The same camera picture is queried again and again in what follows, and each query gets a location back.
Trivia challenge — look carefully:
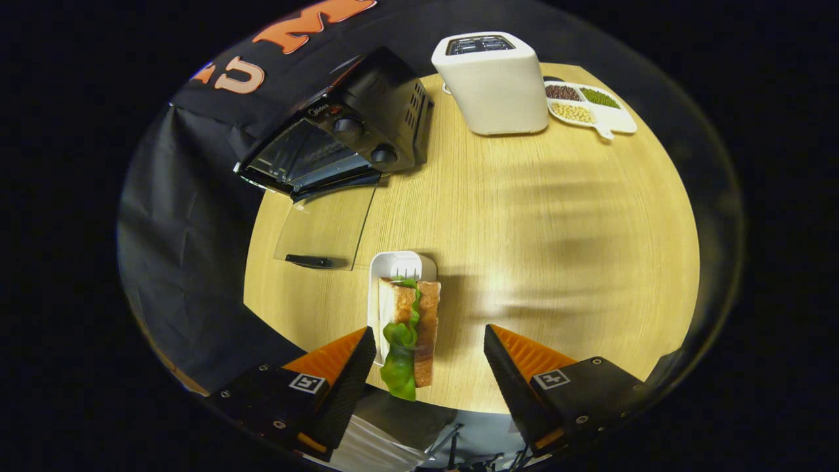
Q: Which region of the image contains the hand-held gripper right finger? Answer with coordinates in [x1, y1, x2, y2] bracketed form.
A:
[484, 324, 648, 458]

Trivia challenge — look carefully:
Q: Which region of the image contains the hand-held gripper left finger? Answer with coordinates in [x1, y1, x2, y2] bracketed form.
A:
[206, 326, 378, 460]

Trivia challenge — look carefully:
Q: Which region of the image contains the lettuce sandwich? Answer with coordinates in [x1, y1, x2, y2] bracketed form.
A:
[378, 277, 442, 402]

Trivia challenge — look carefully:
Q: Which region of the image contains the black toaster oven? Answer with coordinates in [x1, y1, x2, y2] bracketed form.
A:
[234, 46, 435, 271]

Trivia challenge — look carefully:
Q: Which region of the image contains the white pop-up toaster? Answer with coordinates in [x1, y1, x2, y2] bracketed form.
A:
[431, 31, 550, 136]

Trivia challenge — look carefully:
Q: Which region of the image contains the white ribbed plastic tray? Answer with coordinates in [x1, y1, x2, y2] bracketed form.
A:
[367, 251, 438, 368]

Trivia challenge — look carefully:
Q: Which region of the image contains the white divided bean dish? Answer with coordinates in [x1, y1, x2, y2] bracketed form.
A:
[544, 80, 638, 140]

